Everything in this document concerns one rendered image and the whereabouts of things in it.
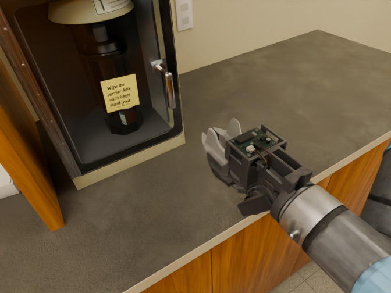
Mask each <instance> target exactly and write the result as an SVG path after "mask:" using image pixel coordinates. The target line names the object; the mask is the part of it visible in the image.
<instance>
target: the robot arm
mask: <svg viewBox="0 0 391 293"><path fill-rule="evenodd" d="M267 131H269V132H270V133H271V134H273V135H274V136H275V137H277V138H278V142H276V141H275V140H274V139H272V138H271V137H270V136H268V135H267V134H266V132H267ZM219 140H220V141H222V142H223V143H224V144H225V146H226V147H225V149H224V148H223V147H222V146H221V145H220V143H219ZM202 145H203V148H204V151H205V154H206V157H207V161H208V163H209V166H210V168H211V170H212V172H213V174H214V175H215V177H216V178H218V179H219V180H221V181H222V182H224V183H225V184H226V185H227V187H230V186H232V187H233V188H235V189H236V190H237V192H238V193H241V194H246V195H247V196H246V197H245V199H244V201H243V202H240V203H239V204H238V205H237V207H238V209H239V210H240V212H241V214H242V216H249V215H257V214H260V213H262V212H267V211H270V215H271V216H272V217H273V218H274V219H275V220H276V221H277V222H278V223H279V225H280V227H281V228H282V229H283V230H284V231H285V232H286V233H287V236H288V237H289V238H290V239H291V240H294V241H295V243H296V244H297V245H298V246H299V247H300V248H301V249H302V250H303V251H304V252H305V253H306V254H307V255H308V256H309V257H310V258H311V259H312V260H313V261H314V262H315V263H316V264H317V265H318V266H319V267H320V268H321V269H322V270H323V271H324V272H325V273H326V274H327V275H328V276H329V277H330V278H331V279H332V280H333V281H334V282H335V283H336V284H337V285H338V286H339V287H340V288H341V290H342V291H343V292H344V293H391V140H390V143H389V145H388V147H387V148H386V149H385V150H384V152H383V155H382V157H383V159H382V161H381V164H380V167H379V169H378V172H377V174H376V177H375V179H374V182H373V184H372V187H371V190H370V192H369V194H368V197H367V200H366V201H365V204H364V207H363V209H362V212H361V214H360V216H359V217H358V216H357V215H356V214H355V213H353V212H352V211H351V210H349V209H348V208H346V207H345V205H344V204H342V203H341V202H340V201H338V200H337V199H336V198H335V197H333V196H332V195H331V194H330V193H328V192H327V191H325V190H324V189H323V188H322V187H320V186H318V185H315V184H314V183H312V182H311V181H310V179H311V176H312V172H313V171H312V170H310V169H309V168H308V167H306V166H305V165H303V164H302V163H301V162H299V161H298V160H297V159H296V158H294V157H293V156H291V155H290V154H289V153H287V152H286V151H285V150H286V145H287V141H286V140H285V139H284V138H282V137H281V136H279V135H278V134H277V133H275V132H274V131H272V130H271V129H270V128H268V127H267V126H266V125H264V124H261V128H260V129H259V128H258V127H256V128H253V129H251V130H249V131H247V132H245V133H241V128H240V123H239V122H238V121H237V120H236V119H234V118H232V119H231V121H230V123H229V127H228V129H227V131H226V130H223V129H220V128H215V127H214V128H209V129H208V132H207V134H206V133H204V132H203V133H202Z"/></svg>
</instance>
